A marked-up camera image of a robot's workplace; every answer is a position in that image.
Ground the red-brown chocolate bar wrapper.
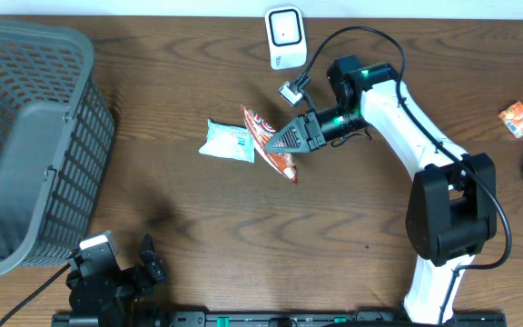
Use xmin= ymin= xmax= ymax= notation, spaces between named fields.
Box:
xmin=240 ymin=105 xmax=298 ymax=184

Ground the light teal wet wipes pack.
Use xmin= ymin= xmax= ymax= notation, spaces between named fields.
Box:
xmin=199 ymin=119 xmax=255 ymax=164

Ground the small orange snack pack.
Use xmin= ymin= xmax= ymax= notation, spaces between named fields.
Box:
xmin=498 ymin=102 xmax=523 ymax=138

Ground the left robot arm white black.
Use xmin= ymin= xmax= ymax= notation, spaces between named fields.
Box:
xmin=66 ymin=231 xmax=166 ymax=326

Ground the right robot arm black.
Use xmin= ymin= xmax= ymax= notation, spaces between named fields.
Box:
xmin=264 ymin=55 xmax=497 ymax=324

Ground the white barcode scanner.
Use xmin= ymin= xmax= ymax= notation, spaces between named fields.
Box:
xmin=264 ymin=5 xmax=308 ymax=70

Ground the grey plastic mesh basket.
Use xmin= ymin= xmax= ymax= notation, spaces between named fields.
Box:
xmin=0 ymin=20 xmax=115 ymax=276

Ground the black cable right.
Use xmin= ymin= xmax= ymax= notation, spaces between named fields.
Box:
xmin=295 ymin=25 xmax=513 ymax=323

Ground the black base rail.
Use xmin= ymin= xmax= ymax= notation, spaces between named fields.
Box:
xmin=51 ymin=310 xmax=508 ymax=327

